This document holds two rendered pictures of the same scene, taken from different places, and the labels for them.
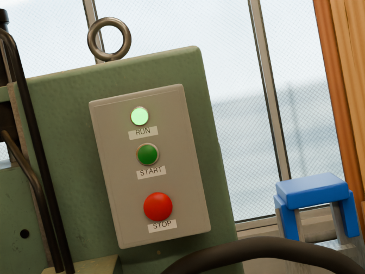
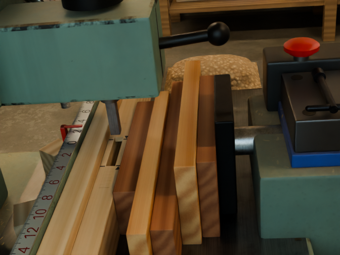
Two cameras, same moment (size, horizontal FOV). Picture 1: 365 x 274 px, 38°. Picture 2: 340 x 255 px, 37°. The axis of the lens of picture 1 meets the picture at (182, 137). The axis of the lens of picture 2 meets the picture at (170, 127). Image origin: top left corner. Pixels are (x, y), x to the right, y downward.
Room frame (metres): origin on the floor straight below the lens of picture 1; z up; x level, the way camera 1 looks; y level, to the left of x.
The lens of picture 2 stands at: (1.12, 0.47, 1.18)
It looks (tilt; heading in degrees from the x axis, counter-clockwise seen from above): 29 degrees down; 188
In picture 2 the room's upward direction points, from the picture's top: 6 degrees counter-clockwise
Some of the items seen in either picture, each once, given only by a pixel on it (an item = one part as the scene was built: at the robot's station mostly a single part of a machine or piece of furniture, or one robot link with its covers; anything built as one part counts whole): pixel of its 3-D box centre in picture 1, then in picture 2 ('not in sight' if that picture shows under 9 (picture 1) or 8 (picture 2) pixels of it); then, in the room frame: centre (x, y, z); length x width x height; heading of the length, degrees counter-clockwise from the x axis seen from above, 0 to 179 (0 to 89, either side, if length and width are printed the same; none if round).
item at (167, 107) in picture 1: (151, 163); not in sight; (0.57, 0.04, 1.40); 0.10 x 0.06 x 0.16; 90
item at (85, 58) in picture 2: not in sight; (81, 56); (0.71, 0.34, 1.03); 0.14 x 0.07 x 0.09; 90
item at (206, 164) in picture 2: not in sight; (209, 147); (0.72, 0.45, 0.94); 0.16 x 0.01 x 0.07; 0
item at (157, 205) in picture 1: (157, 206); not in sight; (0.53, 0.04, 1.36); 0.03 x 0.01 x 0.03; 90
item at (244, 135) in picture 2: not in sight; (259, 139); (0.73, 0.49, 0.95); 0.09 x 0.07 x 0.09; 0
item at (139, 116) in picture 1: (139, 116); not in sight; (0.54, 0.04, 1.46); 0.02 x 0.01 x 0.02; 90
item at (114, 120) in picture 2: not in sight; (112, 109); (0.71, 0.36, 0.97); 0.01 x 0.01 x 0.05; 0
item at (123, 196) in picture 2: not in sight; (140, 160); (0.71, 0.38, 0.92); 0.16 x 0.02 x 0.04; 0
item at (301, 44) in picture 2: not in sight; (301, 46); (0.70, 0.53, 1.02); 0.03 x 0.03 x 0.01
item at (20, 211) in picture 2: not in sight; (30, 223); (0.68, 0.24, 0.82); 0.04 x 0.03 x 0.03; 20
